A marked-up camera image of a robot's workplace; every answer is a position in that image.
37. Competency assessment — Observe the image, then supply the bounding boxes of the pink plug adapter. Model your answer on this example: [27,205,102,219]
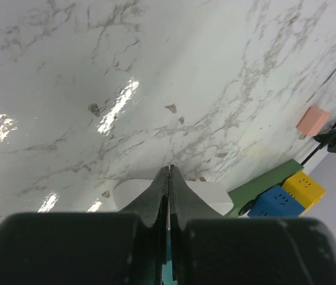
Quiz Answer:
[296,106,331,140]

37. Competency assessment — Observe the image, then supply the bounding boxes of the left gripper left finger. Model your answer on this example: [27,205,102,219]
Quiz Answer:
[0,167,169,284]

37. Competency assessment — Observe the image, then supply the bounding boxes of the yellow cube socket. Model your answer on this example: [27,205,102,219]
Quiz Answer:
[282,172,327,216]

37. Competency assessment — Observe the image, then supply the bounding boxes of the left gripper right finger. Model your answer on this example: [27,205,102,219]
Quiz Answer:
[169,166,336,284]

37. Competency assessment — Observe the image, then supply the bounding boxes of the white power strip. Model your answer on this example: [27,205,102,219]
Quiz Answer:
[113,179,234,216]

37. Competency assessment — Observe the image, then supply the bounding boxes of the green power strip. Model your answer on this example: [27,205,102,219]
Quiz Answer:
[224,159,303,218]

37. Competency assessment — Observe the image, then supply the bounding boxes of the teal USB charger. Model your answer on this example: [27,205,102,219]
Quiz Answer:
[161,261,177,285]

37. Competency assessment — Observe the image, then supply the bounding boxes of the blue cube socket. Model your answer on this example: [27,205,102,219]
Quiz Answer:
[247,185,305,218]

